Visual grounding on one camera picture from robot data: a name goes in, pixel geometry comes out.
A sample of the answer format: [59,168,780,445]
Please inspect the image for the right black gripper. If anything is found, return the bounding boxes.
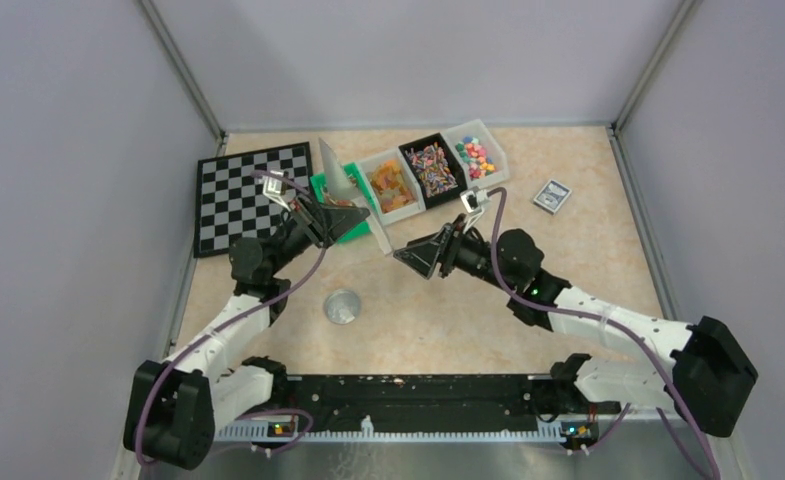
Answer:
[395,214,517,293]

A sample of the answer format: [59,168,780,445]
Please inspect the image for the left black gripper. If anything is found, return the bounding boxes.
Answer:
[267,192,371,277]

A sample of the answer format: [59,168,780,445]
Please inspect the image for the clear plastic scoop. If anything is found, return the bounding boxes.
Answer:
[318,137,393,256]

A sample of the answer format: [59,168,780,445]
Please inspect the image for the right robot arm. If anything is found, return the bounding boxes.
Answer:
[393,223,758,438]

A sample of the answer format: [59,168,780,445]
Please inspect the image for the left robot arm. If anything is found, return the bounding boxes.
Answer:
[122,193,372,470]

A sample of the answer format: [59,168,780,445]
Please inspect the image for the white bin orange candies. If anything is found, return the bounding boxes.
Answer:
[356,149,426,226]

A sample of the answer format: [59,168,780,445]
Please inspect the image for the white bin colourful candies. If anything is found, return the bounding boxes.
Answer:
[440,119,511,189]

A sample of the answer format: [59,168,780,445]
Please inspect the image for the green candy bin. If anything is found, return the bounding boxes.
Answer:
[310,162,383,245]

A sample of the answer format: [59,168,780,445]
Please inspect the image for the black candy bin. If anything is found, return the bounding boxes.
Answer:
[398,133,468,209]

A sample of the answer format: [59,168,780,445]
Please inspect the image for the black grey chessboard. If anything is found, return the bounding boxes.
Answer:
[193,142,313,258]

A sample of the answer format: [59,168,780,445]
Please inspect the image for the blue playing card box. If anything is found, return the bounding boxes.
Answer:
[532,179,572,215]

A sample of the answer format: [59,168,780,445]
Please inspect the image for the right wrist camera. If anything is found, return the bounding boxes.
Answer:
[460,187,491,233]

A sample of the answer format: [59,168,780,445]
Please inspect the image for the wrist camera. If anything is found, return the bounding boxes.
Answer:
[261,170,288,205]
[460,187,491,233]

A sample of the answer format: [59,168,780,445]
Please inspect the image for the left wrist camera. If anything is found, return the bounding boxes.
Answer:
[261,170,288,205]

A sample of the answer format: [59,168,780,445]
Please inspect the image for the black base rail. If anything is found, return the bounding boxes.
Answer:
[251,374,622,433]

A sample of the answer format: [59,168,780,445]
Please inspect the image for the white cable duct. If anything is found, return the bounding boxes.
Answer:
[215,419,599,446]

